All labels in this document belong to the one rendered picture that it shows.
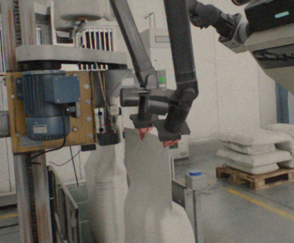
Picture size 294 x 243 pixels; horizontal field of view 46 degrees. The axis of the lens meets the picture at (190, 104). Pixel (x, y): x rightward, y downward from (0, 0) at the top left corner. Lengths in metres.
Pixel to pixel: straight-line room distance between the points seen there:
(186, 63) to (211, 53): 5.60
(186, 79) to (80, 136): 0.74
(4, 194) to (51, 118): 3.11
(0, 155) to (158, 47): 2.64
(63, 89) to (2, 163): 3.09
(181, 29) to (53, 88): 0.54
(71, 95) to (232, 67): 5.62
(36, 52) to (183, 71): 0.58
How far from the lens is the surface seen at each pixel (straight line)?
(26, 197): 1.60
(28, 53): 1.29
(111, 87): 1.53
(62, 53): 1.31
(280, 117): 7.42
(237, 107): 6.76
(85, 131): 1.52
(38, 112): 1.31
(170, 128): 1.01
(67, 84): 1.24
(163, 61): 5.36
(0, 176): 4.30
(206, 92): 6.38
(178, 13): 0.83
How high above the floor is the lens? 1.25
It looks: 3 degrees down
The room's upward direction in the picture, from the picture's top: 3 degrees counter-clockwise
